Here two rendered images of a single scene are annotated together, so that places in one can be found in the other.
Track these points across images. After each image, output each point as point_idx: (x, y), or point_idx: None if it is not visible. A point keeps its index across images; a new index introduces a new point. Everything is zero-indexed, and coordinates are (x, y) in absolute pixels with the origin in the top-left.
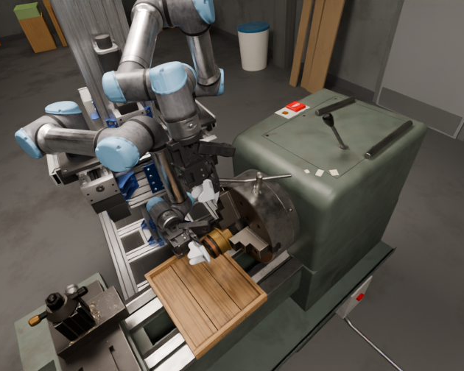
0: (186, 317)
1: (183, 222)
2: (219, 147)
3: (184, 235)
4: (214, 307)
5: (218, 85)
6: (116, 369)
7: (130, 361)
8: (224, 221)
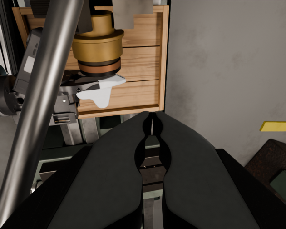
0: (124, 99)
1: (7, 77)
2: None
3: (57, 98)
4: (133, 69)
5: None
6: (141, 170)
7: (143, 161)
8: (81, 17)
